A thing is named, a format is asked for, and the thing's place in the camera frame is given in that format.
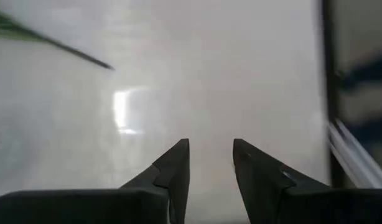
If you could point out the black metal table frame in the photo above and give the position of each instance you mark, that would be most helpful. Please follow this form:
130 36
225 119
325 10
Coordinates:
329 62

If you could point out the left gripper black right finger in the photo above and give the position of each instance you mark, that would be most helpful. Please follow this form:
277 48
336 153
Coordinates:
259 186

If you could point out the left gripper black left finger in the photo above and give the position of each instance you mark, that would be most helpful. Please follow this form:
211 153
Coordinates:
175 174

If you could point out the white artificial tulip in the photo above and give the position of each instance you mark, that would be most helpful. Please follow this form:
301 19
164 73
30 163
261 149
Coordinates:
10 29

